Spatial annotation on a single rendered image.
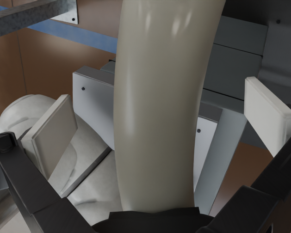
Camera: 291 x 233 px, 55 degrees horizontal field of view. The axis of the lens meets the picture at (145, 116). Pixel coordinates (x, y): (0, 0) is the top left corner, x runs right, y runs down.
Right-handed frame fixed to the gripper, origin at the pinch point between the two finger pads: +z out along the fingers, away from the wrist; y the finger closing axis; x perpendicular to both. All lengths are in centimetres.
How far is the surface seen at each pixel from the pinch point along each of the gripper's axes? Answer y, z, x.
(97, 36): -36, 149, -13
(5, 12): -69, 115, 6
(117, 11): -22, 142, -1
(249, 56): 29, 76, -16
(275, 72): 53, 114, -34
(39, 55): -83, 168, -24
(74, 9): -47, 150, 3
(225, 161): 14, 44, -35
